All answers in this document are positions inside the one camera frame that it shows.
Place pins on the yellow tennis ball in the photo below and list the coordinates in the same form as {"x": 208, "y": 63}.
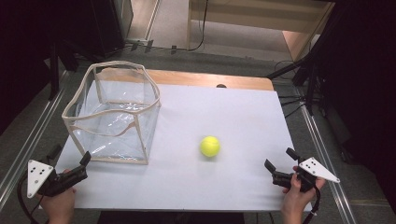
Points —
{"x": 209, "y": 146}

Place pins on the black tripod stand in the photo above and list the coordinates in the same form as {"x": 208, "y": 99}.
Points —
{"x": 306, "y": 74}

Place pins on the clear plastic bag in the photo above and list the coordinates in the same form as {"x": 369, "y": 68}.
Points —
{"x": 115, "y": 115}

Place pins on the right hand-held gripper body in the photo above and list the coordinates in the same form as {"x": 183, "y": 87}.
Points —
{"x": 306, "y": 175}

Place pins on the person's left hand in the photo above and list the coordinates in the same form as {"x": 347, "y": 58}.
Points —
{"x": 59, "y": 203}

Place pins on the black cabinet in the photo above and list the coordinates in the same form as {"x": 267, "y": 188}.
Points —
{"x": 99, "y": 25}

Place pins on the white mat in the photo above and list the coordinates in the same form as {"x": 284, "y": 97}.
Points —
{"x": 186, "y": 140}

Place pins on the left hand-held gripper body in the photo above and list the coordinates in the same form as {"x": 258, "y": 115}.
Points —
{"x": 46, "y": 179}

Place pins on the black stand leg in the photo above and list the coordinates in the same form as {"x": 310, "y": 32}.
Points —
{"x": 54, "y": 71}

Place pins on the wooden shelf unit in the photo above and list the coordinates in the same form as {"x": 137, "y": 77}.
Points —
{"x": 258, "y": 18}

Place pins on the person's right hand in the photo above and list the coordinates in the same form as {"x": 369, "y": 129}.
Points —
{"x": 299, "y": 199}

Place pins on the aluminium rail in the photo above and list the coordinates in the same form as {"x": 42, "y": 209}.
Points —
{"x": 28, "y": 143}
{"x": 327, "y": 165}

